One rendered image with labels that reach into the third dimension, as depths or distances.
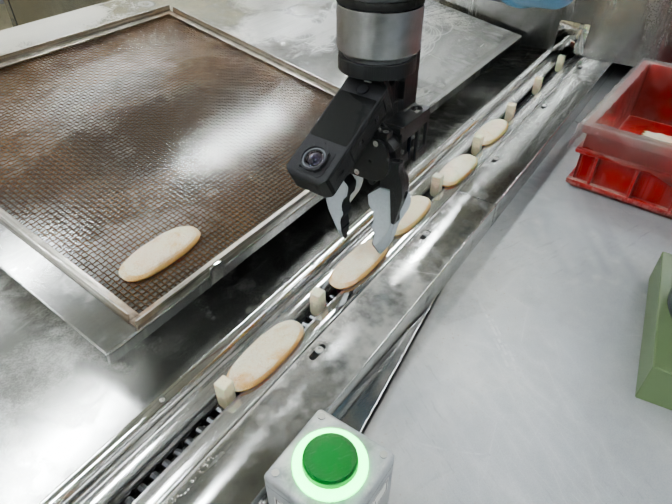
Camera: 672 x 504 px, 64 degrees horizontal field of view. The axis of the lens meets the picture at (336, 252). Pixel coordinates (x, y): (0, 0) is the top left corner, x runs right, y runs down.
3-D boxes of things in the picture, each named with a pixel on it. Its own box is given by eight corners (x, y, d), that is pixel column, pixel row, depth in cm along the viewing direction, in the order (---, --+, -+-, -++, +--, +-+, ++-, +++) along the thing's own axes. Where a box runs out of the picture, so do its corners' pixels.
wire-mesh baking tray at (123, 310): (138, 331, 50) (136, 321, 49) (-143, 111, 66) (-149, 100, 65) (402, 127, 81) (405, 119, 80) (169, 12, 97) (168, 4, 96)
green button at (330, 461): (337, 506, 37) (337, 495, 36) (291, 474, 39) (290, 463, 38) (368, 461, 39) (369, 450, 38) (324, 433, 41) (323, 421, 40)
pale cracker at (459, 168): (453, 190, 74) (454, 184, 74) (429, 182, 76) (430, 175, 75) (483, 161, 81) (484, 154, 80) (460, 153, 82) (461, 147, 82)
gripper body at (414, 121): (427, 159, 57) (441, 44, 50) (386, 196, 52) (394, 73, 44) (366, 140, 61) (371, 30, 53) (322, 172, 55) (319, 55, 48)
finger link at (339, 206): (367, 218, 65) (383, 155, 58) (340, 243, 61) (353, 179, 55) (346, 206, 66) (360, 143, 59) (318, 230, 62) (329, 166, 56)
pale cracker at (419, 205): (400, 241, 66) (401, 234, 65) (374, 230, 68) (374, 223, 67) (437, 203, 72) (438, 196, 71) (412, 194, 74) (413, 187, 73)
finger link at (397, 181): (412, 221, 55) (406, 140, 50) (405, 228, 54) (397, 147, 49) (373, 212, 58) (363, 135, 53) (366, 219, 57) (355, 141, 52)
